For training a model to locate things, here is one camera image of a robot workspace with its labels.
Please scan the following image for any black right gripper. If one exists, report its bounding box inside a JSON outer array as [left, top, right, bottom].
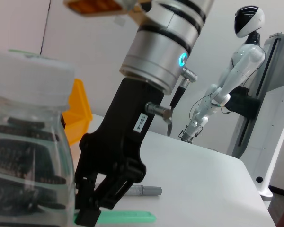
[[74, 77, 166, 210]]

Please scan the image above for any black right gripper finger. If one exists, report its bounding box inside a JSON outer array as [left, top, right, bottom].
[[74, 176, 102, 227]]

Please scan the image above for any grey pen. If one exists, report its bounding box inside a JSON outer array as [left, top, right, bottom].
[[94, 183, 163, 197]]

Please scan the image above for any clear green-label water bottle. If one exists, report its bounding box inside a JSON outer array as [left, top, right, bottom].
[[0, 49, 76, 227]]

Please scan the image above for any yellow plastic bin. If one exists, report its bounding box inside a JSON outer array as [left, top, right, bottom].
[[0, 53, 93, 146]]

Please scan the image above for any white humanoid robot black head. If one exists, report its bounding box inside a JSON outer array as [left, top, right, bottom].
[[178, 6, 267, 144]]

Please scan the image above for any right gripper cable with plugs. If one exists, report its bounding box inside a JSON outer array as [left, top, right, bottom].
[[144, 66, 198, 125]]

